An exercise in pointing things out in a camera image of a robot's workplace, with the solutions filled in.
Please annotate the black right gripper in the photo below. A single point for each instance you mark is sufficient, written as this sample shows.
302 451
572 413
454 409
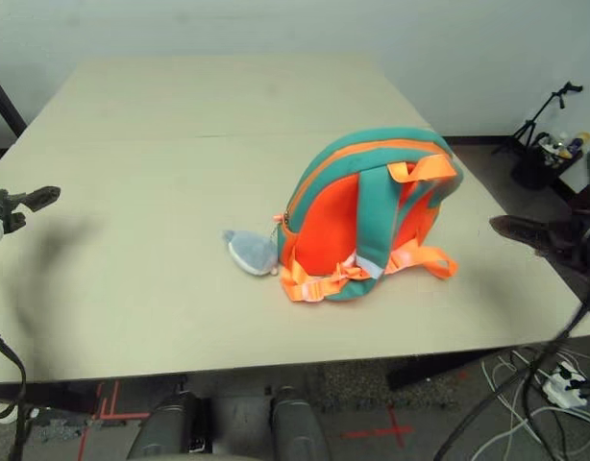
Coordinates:
578 242

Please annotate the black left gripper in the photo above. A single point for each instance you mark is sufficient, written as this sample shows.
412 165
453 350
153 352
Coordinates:
9 209

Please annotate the orange and teal backpack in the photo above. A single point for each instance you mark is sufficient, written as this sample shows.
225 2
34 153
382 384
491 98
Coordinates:
333 225

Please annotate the black bin with bottles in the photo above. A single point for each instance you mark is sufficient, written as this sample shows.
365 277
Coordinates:
535 170

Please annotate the black tripod stand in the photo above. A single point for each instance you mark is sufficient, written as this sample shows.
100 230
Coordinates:
540 117

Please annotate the white power strip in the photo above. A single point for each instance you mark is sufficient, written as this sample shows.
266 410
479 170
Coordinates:
561 384

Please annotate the white sneaker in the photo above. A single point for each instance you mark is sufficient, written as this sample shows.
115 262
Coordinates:
2 413

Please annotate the red floor tape cross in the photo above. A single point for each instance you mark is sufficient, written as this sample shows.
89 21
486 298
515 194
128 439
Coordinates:
395 431

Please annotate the dark grey robot left thigh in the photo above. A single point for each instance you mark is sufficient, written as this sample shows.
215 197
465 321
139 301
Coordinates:
167 425

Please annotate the dark grey robot thigh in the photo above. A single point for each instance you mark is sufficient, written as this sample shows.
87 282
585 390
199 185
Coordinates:
300 425
167 425

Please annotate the dark grey robot right thigh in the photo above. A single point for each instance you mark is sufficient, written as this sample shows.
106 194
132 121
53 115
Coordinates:
300 425

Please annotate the beige side table black frame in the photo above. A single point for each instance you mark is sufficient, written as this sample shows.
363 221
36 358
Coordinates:
7 108

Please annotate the black table frame bar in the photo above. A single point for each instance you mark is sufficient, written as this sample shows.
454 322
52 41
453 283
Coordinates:
45 396

